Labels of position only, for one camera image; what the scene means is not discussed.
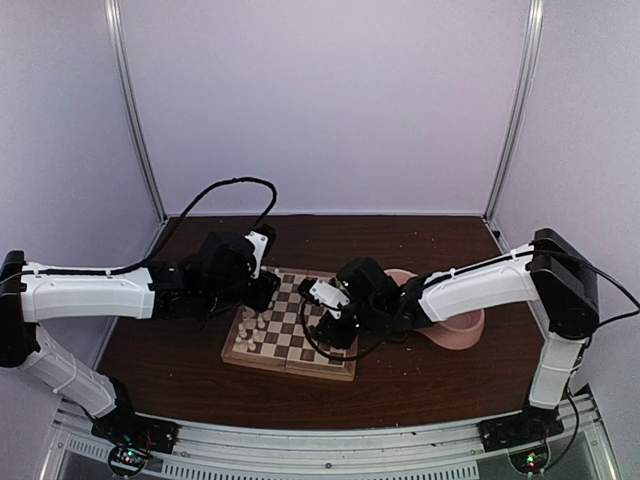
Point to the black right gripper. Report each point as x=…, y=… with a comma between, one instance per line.
x=333, y=334

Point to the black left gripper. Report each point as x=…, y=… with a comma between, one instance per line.
x=262, y=298

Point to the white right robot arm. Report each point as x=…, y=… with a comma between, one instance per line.
x=549, y=270

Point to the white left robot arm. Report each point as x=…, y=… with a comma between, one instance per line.
x=33, y=293

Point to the white chess pieces row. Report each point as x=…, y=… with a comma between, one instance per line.
x=250, y=332

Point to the wooden chess board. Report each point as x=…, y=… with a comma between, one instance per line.
x=285, y=348

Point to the pink plastic double bowl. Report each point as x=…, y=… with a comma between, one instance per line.
x=458, y=332

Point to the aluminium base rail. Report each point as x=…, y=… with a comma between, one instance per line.
x=451, y=450

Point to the aluminium frame post left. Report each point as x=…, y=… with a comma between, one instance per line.
x=133, y=117

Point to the aluminium frame post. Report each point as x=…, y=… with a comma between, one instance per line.
x=526, y=72
x=133, y=117

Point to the aluminium frame post right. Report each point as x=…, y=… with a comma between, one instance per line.
x=526, y=72

